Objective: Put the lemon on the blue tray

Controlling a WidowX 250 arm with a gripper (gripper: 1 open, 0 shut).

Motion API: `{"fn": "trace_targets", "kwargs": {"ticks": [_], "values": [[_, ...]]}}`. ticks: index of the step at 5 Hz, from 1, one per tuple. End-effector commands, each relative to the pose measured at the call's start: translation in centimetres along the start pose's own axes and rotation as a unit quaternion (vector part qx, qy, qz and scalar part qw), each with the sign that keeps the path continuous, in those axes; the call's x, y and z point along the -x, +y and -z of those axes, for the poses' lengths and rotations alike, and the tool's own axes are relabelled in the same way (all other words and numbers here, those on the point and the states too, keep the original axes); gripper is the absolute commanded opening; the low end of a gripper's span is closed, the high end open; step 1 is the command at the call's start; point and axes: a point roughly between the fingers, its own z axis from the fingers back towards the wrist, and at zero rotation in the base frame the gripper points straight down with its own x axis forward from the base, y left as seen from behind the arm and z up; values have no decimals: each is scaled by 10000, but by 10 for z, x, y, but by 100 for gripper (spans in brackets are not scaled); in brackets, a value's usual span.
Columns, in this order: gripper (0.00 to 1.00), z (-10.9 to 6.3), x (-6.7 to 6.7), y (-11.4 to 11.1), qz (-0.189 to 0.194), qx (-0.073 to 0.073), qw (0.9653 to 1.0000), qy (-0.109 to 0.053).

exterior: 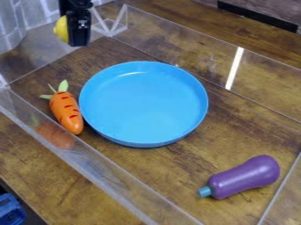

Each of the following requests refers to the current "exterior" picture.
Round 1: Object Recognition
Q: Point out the clear acrylic barrier wall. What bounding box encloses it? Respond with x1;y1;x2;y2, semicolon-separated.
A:
0;0;301;225

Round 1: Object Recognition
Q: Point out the orange toy carrot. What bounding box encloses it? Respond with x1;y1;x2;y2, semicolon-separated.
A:
40;80;83;134

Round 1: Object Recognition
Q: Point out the blue plastic crate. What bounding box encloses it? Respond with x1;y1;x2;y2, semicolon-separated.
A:
0;193;27;225

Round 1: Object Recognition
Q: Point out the yellow toy lemon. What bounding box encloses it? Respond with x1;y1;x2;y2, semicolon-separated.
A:
54;16;68;42

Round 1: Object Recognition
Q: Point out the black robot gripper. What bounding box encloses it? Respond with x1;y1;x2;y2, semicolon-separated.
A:
59;0;92;47

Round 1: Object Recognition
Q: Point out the purple toy eggplant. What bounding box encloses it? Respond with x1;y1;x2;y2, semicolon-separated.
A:
198;155;280;200

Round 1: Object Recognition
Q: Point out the clear acrylic corner bracket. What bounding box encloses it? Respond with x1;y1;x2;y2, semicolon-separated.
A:
91;4;129;37

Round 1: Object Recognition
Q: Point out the blue round tray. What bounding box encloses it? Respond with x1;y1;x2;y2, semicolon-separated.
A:
79;62;209;148

